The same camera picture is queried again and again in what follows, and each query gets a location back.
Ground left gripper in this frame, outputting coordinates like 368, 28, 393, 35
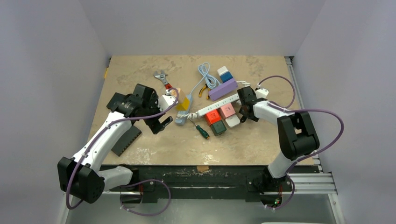
142, 93, 172, 133

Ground white power strip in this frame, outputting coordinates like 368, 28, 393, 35
196, 94, 239, 118

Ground green handled screwdriver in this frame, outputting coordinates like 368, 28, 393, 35
190, 119, 210, 140

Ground adjustable wrench red handle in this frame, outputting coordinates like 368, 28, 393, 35
153, 70, 172, 90

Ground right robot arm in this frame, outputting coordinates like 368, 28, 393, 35
237, 87, 320, 190

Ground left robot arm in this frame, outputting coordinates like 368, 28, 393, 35
57, 84, 179, 210

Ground pink cube socket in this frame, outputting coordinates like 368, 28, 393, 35
218, 103, 236, 119

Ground dark green cube socket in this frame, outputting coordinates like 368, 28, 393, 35
211, 120, 227, 136

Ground red cube socket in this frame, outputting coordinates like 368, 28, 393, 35
204, 109, 221, 126

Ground yellow cube socket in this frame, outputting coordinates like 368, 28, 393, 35
176, 97, 190, 111

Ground dark blue cube socket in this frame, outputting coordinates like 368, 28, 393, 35
219, 71, 233, 83

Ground white cube socket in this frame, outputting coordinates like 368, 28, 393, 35
217, 66, 229, 76

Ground white flat adapter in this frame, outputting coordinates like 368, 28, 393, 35
225, 114, 240, 128

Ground light blue power strip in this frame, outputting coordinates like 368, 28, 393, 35
175, 95, 193, 126

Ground purple power strip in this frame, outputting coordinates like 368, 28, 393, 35
209, 78, 238, 101

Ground black box near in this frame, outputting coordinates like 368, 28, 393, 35
111, 126, 142, 157

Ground black box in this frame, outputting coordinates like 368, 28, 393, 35
106, 92, 127, 113
111, 126, 142, 157

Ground black box far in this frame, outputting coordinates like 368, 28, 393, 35
106, 92, 127, 113

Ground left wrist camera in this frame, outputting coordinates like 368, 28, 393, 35
158, 95, 178, 111

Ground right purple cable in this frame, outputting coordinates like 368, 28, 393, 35
256, 75, 345, 211

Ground yellow handled pliers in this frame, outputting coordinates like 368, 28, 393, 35
198, 84, 211, 98

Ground light blue coiled cable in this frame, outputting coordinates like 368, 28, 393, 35
189, 61, 222, 97

